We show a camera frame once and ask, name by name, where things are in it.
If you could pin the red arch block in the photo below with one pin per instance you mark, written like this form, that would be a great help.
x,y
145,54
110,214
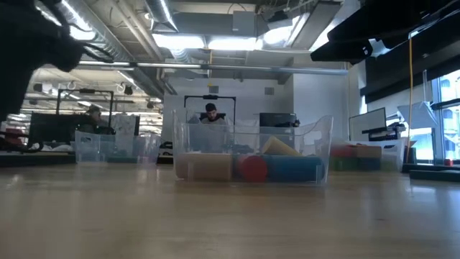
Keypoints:
x,y
341,151

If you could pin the white screen monitor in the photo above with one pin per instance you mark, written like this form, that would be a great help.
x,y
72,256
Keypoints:
x,y
366,124

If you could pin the grey wall plate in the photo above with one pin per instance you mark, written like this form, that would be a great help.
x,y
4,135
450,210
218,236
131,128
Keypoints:
x,y
269,90
213,89

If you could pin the grey ceiling box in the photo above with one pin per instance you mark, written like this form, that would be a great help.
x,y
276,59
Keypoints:
x,y
244,21

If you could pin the black aluminium table frame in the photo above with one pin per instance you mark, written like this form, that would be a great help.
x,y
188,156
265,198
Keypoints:
x,y
36,160

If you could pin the bright ceiling light panel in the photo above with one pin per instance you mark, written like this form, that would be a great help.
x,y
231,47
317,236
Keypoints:
x,y
179,41

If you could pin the natural wood cylinder block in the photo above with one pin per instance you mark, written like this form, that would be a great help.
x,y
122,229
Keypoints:
x,y
205,167

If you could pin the green arch block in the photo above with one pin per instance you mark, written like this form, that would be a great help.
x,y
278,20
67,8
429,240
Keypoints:
x,y
345,164

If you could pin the clear plastic bin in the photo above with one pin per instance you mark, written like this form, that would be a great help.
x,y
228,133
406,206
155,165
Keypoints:
x,y
391,151
115,145
187,126

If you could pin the natural wood arch block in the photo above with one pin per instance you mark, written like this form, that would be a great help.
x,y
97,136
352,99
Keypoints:
x,y
368,152

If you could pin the person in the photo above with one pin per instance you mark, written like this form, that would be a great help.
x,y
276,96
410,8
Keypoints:
x,y
211,109
94,112

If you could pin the white board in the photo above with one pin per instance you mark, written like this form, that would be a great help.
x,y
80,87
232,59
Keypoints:
x,y
124,124

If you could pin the black monitor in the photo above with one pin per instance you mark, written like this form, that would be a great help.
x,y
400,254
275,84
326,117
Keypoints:
x,y
278,119

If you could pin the blue cylinder block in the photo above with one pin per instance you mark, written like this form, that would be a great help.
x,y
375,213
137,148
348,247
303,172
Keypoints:
x,y
294,169

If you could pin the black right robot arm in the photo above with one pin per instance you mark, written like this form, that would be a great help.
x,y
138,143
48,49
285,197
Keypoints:
x,y
345,50

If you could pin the ceiling light strip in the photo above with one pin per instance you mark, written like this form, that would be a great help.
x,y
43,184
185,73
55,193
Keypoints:
x,y
169,65

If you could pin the silver ventilation duct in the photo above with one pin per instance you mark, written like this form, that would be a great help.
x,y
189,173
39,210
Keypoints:
x,y
108,46

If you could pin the yellow cylinder block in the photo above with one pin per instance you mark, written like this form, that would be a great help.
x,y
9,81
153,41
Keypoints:
x,y
278,147

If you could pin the red can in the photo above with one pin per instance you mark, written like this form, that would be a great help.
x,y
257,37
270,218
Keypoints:
x,y
448,162

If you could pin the white hanging sheet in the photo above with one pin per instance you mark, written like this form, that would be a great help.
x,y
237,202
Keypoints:
x,y
418,115

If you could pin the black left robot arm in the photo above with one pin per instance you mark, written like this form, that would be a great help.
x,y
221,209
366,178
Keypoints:
x,y
21,54

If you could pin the red cylinder block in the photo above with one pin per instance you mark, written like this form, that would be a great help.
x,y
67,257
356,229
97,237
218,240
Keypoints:
x,y
253,168

